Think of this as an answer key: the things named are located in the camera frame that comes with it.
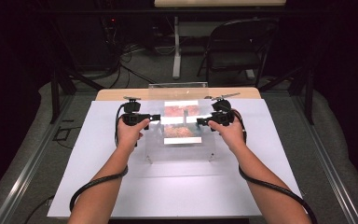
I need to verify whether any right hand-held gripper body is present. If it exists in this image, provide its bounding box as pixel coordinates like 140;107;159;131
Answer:
204;92;241;127

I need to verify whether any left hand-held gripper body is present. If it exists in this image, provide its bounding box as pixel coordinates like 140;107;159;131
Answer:
120;95;152;127

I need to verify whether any clear acrylic photo frame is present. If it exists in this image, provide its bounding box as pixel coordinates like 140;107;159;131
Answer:
144;81;217;165

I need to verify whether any person's left hand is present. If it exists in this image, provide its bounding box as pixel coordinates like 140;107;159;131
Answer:
117;118;151;154

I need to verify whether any person's right hand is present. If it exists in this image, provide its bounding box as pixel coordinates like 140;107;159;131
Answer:
207;117;247;154

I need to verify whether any white paper strip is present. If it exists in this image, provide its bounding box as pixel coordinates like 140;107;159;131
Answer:
159;116;214;125

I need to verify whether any orange and green photo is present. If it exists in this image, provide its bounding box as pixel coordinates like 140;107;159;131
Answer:
162;100;204;146

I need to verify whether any white board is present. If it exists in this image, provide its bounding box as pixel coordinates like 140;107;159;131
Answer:
47;98;309;218

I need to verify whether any black folding chair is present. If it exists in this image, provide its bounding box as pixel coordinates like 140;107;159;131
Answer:
197;17;281;89

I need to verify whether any white desk leg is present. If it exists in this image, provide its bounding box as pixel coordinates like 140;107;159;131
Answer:
172;16;183;80

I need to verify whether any black metal stand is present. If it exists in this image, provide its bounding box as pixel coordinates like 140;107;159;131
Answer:
49;66;105;125
258;60;315;126

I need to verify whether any dark equipment cabinet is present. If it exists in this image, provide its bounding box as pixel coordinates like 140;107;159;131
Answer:
55;12;119;71

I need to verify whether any light wooden desk top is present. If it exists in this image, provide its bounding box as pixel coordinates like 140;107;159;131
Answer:
154;0;288;8

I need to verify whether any bundle of floor cables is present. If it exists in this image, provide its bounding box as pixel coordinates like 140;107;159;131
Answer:
104;42;166;90

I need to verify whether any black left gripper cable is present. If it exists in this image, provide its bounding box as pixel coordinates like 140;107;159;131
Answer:
69;103;130;213

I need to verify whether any aluminium rail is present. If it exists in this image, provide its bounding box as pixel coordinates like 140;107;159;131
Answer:
292;92;358;224
0;92;76;224

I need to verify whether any black floor cable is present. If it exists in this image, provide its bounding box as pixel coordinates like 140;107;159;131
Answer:
23;194;56;224

